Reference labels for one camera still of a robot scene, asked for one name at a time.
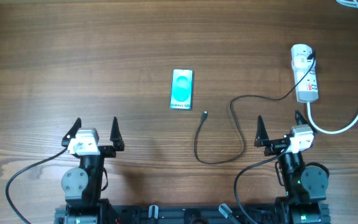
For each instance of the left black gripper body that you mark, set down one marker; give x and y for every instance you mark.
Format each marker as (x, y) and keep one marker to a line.
(105, 152)

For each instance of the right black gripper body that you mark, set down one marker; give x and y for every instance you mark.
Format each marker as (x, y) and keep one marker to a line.
(276, 147)

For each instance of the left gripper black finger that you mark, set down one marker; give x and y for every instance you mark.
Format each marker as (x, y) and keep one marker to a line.
(71, 133)
(115, 136)

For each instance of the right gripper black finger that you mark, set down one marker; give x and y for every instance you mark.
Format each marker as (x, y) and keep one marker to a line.
(301, 120)
(261, 137)

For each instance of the white power strip socket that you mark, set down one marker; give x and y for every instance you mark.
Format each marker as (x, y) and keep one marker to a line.
(303, 62)

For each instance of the turquoise screen Galaxy smartphone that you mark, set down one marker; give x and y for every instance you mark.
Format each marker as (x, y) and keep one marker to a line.
(182, 88)

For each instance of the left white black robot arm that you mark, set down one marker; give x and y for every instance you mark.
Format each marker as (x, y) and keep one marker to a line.
(83, 185)

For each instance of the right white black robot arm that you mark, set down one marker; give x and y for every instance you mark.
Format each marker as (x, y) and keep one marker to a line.
(305, 183)

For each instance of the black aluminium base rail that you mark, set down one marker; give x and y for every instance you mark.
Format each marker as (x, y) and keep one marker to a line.
(261, 213)

